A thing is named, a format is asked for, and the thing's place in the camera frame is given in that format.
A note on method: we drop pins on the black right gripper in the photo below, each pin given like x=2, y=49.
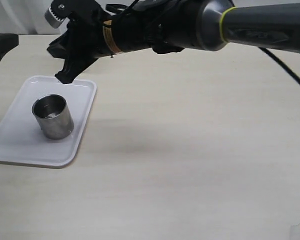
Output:
x=83, y=41

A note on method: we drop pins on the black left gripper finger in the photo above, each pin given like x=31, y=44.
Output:
x=8, y=41

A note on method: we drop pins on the stainless steel cup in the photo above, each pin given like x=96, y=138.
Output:
x=53, y=116

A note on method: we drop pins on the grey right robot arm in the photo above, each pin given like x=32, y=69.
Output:
x=165, y=26

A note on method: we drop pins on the white plastic tray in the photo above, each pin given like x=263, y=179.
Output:
x=21, y=139

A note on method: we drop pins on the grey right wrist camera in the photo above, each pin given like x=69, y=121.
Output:
x=53, y=20

